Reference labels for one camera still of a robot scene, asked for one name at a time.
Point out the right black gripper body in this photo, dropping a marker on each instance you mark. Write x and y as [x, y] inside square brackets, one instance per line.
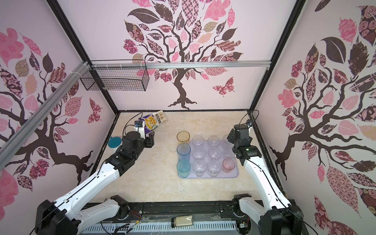
[231, 139]

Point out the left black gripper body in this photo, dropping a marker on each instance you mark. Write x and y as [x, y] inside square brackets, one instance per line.
[148, 142]

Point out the pink small glass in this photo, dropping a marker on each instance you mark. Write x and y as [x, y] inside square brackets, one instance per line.
[228, 165]

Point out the clear glass back row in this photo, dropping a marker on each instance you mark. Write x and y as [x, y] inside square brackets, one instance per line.
[215, 153]

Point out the lilac plastic tray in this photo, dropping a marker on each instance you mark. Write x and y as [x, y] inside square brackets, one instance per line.
[206, 161]

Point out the blue tall glass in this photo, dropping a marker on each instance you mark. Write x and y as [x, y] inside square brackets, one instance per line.
[184, 151]

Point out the yellow tall glass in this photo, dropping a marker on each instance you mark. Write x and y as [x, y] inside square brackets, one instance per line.
[183, 137]

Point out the teal frosted glass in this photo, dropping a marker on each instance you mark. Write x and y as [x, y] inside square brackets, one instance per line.
[183, 168]

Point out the clear ribbed glass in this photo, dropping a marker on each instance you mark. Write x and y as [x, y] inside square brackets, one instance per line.
[199, 153]
[199, 167]

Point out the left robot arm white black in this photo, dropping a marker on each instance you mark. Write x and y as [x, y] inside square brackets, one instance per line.
[67, 215]

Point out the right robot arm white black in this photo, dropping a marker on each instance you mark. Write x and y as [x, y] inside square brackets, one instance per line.
[277, 215]

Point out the white jar teal lid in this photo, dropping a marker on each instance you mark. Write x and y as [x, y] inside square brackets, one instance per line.
[114, 143]

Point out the purple snack bag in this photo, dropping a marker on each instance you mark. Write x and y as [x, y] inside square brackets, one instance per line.
[152, 121]

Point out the small beige box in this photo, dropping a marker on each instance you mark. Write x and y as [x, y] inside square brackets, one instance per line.
[182, 221]

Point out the black wire basket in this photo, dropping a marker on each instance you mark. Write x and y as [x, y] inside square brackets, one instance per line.
[116, 75]

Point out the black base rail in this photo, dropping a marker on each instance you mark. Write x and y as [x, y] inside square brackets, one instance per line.
[132, 211]

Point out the white slotted cable duct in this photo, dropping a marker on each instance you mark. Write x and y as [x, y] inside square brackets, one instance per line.
[162, 228]

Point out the aluminium rail back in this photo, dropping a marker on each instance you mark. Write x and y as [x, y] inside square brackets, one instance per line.
[184, 65]

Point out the aluminium rail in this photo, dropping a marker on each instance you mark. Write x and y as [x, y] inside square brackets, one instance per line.
[184, 65]
[20, 137]

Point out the aluminium rail left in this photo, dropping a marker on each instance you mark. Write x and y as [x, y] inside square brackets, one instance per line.
[20, 137]

